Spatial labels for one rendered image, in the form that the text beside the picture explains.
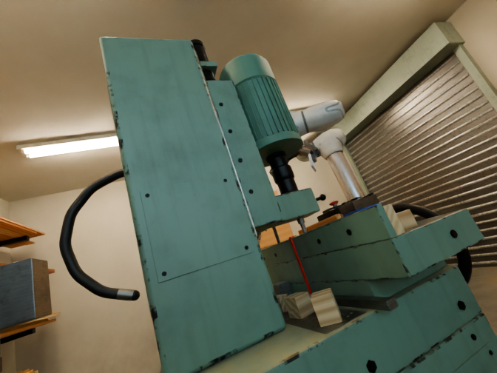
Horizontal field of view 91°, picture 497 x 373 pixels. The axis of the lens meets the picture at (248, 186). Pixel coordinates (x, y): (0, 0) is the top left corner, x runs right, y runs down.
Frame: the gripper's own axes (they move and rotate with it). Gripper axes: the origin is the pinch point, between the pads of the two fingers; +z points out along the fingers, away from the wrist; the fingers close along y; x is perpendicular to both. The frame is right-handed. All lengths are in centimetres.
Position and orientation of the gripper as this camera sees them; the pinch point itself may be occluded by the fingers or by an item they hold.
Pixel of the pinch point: (295, 175)
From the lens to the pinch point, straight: 87.8
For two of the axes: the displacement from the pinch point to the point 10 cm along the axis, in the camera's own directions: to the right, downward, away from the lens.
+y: -8.1, 4.1, 4.3
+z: -0.4, 6.9, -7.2
